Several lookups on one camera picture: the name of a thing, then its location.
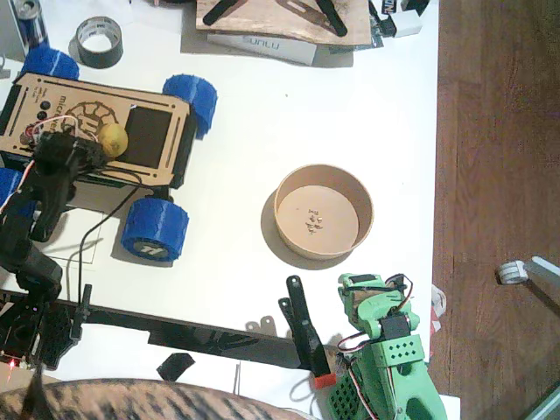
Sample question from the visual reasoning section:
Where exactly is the yellow lemon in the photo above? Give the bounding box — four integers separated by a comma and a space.
96, 123, 130, 159

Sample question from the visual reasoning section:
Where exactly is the brown paper bowl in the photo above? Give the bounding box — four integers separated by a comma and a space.
273, 164, 375, 263

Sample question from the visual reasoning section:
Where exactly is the blue rover wheel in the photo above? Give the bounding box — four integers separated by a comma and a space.
162, 73, 219, 142
0, 167, 28, 207
20, 45, 81, 82
119, 197, 191, 265

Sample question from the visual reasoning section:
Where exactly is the wooden rover chassis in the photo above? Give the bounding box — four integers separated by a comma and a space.
0, 72, 197, 193

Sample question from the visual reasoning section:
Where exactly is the white red plastic bag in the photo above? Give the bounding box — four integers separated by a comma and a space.
430, 283, 449, 337

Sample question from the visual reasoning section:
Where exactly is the white paper sheet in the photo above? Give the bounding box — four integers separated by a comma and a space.
41, 209, 106, 267

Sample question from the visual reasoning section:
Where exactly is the black tape roll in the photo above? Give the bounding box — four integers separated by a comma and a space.
74, 16, 125, 70

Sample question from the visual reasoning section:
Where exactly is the blue drink can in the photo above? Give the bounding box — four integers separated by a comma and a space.
12, 0, 50, 48

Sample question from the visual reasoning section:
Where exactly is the small black clamp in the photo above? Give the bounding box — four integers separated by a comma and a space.
69, 283, 95, 341

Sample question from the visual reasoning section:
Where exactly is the grey chair leg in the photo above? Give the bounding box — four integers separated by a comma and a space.
524, 255, 560, 319

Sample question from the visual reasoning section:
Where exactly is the black plastic piece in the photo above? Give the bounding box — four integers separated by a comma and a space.
156, 351, 197, 382

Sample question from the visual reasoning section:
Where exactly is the black stand leg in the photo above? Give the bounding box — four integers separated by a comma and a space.
202, 0, 247, 26
315, 0, 349, 38

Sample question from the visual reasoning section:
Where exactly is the white cardboard box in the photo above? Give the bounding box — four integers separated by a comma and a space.
205, 31, 319, 67

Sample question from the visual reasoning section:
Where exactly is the brown wooden board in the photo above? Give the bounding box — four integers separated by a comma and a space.
194, 0, 374, 47

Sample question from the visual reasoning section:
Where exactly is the striped brown fabric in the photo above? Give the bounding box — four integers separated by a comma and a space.
0, 377, 316, 420

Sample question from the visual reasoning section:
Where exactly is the small white box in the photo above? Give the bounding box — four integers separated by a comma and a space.
383, 7, 424, 40

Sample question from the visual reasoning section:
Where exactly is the black cable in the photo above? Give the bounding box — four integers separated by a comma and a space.
65, 168, 152, 307

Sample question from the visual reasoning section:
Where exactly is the black flat rail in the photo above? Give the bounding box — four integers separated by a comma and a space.
56, 299, 316, 369

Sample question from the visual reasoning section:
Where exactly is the black plastic bracket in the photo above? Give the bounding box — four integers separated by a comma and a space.
400, 0, 432, 18

